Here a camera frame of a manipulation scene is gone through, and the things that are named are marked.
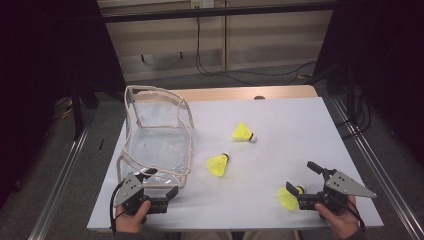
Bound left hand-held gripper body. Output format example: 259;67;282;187
114;172;169;216

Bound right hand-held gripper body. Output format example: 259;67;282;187
297;168;378;215

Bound yellow shuttlecock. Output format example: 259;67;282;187
206;152;231;178
276;184;306;212
232;121;258;144

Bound clear bag with beige trim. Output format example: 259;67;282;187
115;85;195;189

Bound person's left hand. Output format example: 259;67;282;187
114;200;152;234

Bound person's right hand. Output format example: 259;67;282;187
314;196;363;240

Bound white table cover board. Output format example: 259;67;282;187
86;96;385;232

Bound black metal stand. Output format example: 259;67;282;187
71;79;101;141
344;63;358;124

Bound dark curtain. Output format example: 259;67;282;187
0;0;126;208
313;0;424;164

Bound black horizontal bar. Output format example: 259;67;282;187
101;2;338;24

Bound white power outlet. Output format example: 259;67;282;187
190;0;215;9

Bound right hand-held gripper black cable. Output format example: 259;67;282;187
333;196;367;233

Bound aluminium floor rail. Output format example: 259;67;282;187
28;123;96;240
328;96;424;240

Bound black floor cables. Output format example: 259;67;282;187
334;93;373;141

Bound yellow floor cable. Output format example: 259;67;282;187
53;98;76;121

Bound black hanging wall cable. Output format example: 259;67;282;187
194;6;318;86

